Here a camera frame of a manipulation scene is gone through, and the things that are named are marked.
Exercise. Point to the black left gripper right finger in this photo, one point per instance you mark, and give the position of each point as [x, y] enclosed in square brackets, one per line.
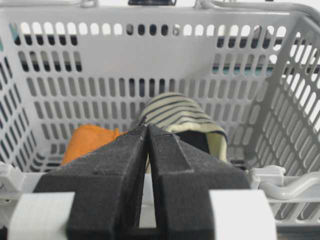
[182, 176]

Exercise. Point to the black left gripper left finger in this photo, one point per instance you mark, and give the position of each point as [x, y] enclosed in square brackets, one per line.
[108, 185]

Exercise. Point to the striped cream slipper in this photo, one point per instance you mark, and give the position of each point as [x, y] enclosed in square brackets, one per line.
[182, 116]

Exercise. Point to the grey plastic shopping basket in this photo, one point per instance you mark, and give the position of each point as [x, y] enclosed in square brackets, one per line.
[253, 68]

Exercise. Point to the orange cloth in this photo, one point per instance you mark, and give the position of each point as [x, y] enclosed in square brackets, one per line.
[87, 138]

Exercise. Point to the grey basket handle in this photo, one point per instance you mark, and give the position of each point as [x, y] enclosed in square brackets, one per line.
[293, 189]

